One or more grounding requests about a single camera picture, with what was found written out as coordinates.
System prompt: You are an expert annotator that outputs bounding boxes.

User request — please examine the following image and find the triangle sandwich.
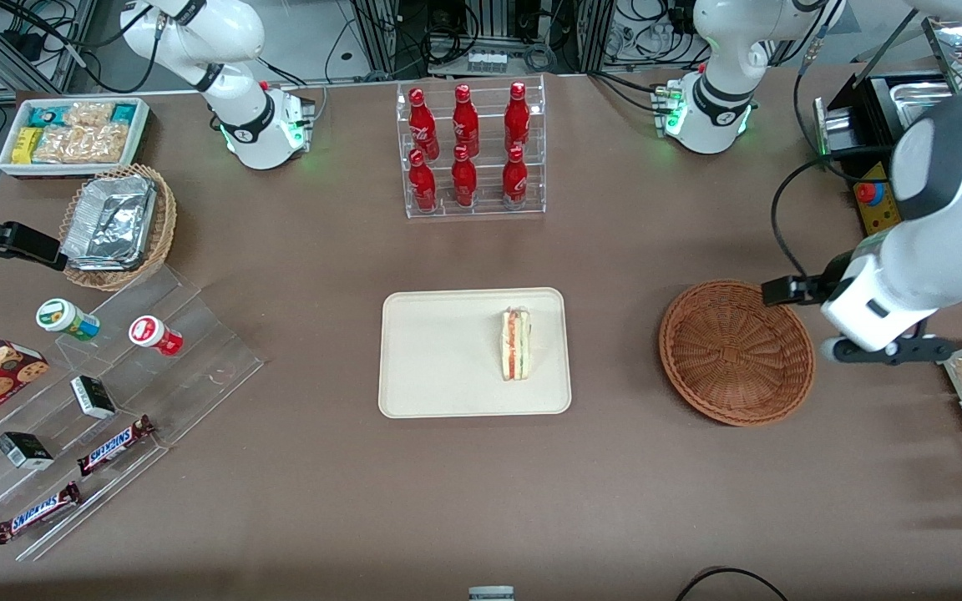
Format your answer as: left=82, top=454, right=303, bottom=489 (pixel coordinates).
left=501, top=307, right=532, bottom=381

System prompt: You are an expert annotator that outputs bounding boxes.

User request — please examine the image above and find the brown wicker basket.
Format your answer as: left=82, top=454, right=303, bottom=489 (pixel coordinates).
left=659, top=280, right=816, bottom=427

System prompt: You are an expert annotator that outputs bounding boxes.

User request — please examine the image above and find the light tan wicker basket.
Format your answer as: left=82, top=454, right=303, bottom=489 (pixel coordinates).
left=59, top=163, right=177, bottom=291

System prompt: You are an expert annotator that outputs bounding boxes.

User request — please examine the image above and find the cream plastic tray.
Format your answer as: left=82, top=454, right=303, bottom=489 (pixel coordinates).
left=378, top=288, right=572, bottom=418

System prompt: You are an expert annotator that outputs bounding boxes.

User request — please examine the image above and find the green-lid sunflower cup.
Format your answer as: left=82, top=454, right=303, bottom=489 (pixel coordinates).
left=36, top=298, right=100, bottom=341

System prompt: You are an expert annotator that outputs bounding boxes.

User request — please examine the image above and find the stack of foil trays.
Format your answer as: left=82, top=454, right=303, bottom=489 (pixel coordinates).
left=61, top=175, right=158, bottom=272

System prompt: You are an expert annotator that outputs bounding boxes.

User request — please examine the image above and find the white snack bin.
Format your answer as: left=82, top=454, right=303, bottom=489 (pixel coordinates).
left=0, top=98, right=150, bottom=179

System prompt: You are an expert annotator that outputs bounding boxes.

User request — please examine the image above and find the yellow control box red button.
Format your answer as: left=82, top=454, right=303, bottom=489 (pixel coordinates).
left=854, top=163, right=902, bottom=237

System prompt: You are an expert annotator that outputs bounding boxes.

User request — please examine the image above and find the yellow snack packet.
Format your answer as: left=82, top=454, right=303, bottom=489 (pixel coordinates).
left=12, top=127, right=43, bottom=165

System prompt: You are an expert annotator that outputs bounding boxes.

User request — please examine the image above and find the clear bag of crackers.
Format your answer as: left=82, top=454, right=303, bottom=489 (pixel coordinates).
left=63, top=102, right=114, bottom=130
left=34, top=124, right=131, bottom=164

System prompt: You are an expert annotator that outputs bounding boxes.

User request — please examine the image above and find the red-lid yogurt cup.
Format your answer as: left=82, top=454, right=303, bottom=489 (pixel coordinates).
left=129, top=316, right=184, bottom=357

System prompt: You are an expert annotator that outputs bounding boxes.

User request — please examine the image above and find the small black carton box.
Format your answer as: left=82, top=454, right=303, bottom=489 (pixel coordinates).
left=70, top=376, right=117, bottom=420
left=0, top=432, right=54, bottom=471

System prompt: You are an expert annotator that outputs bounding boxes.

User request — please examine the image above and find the clear acrylic stepped shelf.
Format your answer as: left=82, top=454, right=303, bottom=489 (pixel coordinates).
left=0, top=263, right=265, bottom=562

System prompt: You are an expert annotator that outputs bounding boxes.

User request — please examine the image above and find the black box with steel pan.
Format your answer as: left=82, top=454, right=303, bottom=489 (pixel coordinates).
left=813, top=71, right=962, bottom=164

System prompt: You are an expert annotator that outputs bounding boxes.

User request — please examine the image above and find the Snickers chocolate bar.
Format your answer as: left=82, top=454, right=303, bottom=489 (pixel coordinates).
left=0, top=482, right=83, bottom=545
left=76, top=415, right=156, bottom=477

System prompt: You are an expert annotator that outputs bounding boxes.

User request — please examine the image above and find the red cola bottle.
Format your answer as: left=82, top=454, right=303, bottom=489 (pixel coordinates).
left=502, top=146, right=529, bottom=210
left=451, top=145, right=478, bottom=208
left=453, top=84, right=480, bottom=157
left=409, top=150, right=438, bottom=212
left=504, top=81, right=531, bottom=153
left=408, top=88, right=440, bottom=159

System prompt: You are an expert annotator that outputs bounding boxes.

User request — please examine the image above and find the clear acrylic bottle rack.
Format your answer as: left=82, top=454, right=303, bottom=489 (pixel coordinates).
left=397, top=75, right=546, bottom=220

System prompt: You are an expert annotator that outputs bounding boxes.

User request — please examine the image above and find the black cable loop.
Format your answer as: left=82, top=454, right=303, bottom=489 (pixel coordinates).
left=772, top=149, right=895, bottom=285

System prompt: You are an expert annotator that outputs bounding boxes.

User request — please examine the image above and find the thin black cable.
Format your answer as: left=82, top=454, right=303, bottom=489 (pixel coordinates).
left=675, top=567, right=791, bottom=601

